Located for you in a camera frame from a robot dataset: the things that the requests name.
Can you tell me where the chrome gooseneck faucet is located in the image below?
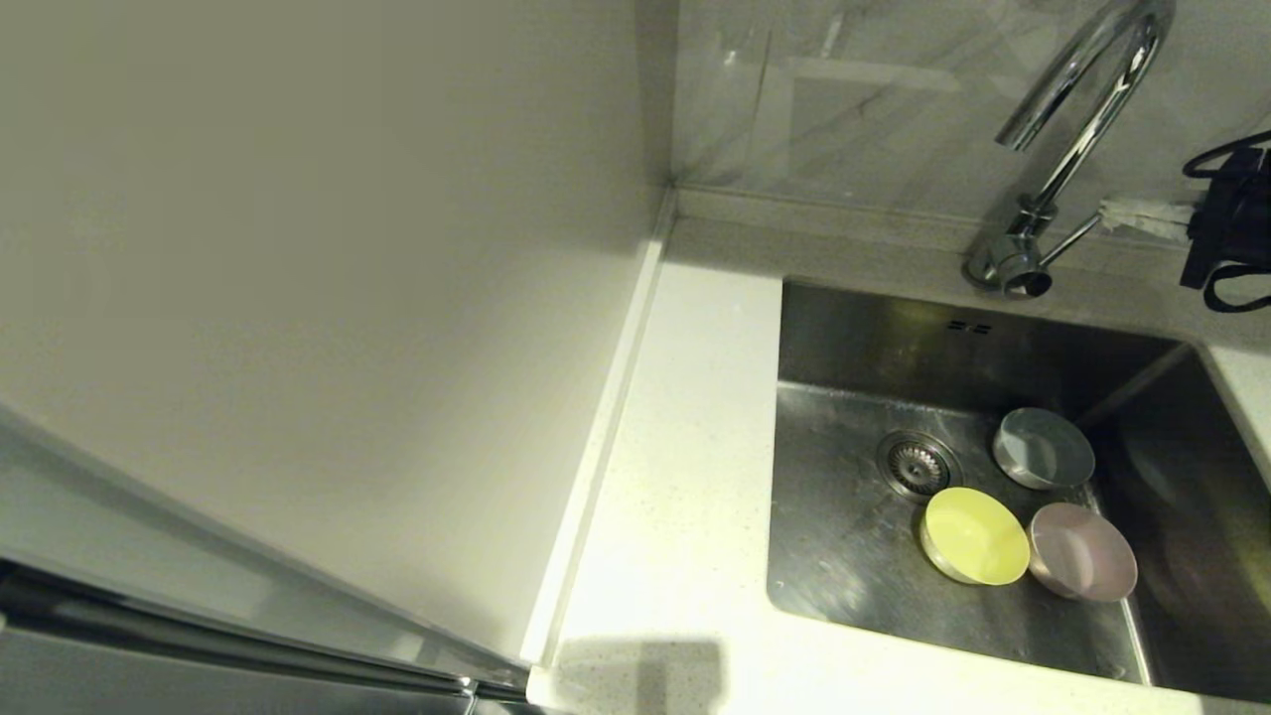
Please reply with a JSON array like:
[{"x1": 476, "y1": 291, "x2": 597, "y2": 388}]
[{"x1": 961, "y1": 0, "x2": 1178, "y2": 302}]

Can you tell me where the light blue bowl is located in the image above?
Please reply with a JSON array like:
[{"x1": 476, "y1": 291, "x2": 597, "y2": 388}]
[{"x1": 993, "y1": 406, "x2": 1096, "y2": 491}]

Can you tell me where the pink bowl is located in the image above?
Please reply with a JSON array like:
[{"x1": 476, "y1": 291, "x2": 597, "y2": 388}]
[{"x1": 1029, "y1": 501, "x2": 1138, "y2": 602}]

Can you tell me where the yellow bowl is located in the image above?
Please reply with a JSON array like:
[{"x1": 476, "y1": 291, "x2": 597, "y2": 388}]
[{"x1": 918, "y1": 486, "x2": 1031, "y2": 586}]

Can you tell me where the stainless steel sink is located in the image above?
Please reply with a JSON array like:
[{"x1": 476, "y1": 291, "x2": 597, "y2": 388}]
[{"x1": 765, "y1": 278, "x2": 1271, "y2": 704}]

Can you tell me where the round metal drain strainer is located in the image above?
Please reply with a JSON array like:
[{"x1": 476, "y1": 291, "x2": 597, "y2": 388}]
[{"x1": 876, "y1": 429, "x2": 962, "y2": 500}]

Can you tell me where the white tall cabinet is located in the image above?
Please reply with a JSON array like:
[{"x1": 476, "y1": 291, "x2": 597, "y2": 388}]
[{"x1": 0, "y1": 0, "x2": 678, "y2": 686}]

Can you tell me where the grey appliance door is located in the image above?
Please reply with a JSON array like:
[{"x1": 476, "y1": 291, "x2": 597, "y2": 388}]
[{"x1": 0, "y1": 561, "x2": 537, "y2": 715}]

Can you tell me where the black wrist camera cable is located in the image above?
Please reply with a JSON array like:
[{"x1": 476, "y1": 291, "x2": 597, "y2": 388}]
[{"x1": 1182, "y1": 129, "x2": 1271, "y2": 315}]

